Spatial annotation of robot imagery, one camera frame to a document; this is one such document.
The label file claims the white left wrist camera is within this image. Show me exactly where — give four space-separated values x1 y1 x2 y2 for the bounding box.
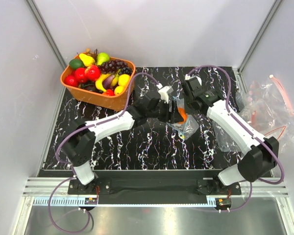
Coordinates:
156 83 173 104

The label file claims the small red toy fruit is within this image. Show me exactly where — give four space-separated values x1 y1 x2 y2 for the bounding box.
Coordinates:
103 89 115 96

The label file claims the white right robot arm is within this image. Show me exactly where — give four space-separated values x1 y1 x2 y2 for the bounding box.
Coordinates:
182 75 279 194

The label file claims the red toy apple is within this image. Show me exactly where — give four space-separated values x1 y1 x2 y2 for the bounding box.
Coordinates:
64 75 79 87
74 68 88 83
85 65 101 81

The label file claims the green toy pear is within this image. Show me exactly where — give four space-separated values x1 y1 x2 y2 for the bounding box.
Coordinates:
97 52 110 66

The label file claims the orange plastic fruit basket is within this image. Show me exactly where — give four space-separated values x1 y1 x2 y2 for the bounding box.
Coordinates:
60 59 136 111

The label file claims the green toy lime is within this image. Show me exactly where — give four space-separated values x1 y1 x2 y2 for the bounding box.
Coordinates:
69 59 85 70

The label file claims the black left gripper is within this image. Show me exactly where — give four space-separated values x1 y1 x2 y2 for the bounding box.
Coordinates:
147 99 183 124

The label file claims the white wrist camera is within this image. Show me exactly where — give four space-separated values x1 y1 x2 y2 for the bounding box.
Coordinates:
156 83 173 104
185 75 202 85

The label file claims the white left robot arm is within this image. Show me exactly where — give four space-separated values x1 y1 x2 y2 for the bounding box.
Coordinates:
59 97 184 194

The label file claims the yellow toy pear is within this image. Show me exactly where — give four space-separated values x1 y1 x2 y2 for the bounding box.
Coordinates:
79 53 96 67

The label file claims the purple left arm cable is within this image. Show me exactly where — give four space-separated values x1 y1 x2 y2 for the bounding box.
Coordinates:
47 72 162 233

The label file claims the yellow toy banana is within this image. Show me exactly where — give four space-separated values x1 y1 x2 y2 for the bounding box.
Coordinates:
95 73 111 92

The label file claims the clear blue zip top bag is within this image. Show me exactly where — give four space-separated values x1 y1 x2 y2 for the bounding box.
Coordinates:
168 96 199 140

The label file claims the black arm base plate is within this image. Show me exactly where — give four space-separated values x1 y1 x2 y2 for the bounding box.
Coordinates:
68 169 242 196

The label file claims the purple toy grape bunch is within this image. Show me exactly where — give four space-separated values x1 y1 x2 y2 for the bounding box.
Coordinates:
98 60 127 74

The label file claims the black marble pattern mat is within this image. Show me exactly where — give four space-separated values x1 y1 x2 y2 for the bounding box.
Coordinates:
41 67 241 170

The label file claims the purple toy eggplant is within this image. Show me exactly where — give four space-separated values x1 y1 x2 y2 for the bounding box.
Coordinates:
102 74 115 89

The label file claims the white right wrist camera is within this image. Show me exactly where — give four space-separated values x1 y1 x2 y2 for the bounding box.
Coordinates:
185 75 202 85

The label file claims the orange toy orange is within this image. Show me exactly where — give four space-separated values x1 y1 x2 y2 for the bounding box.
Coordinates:
178 107 188 124

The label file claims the dark toy blackberry cluster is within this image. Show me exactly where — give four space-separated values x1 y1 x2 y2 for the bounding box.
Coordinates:
118 67 133 75

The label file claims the pile of spare plastic bags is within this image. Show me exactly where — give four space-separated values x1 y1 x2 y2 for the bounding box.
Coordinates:
214 74 294 154

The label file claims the small yellow toy lemon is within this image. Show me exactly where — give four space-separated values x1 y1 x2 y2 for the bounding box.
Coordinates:
114 86 124 95

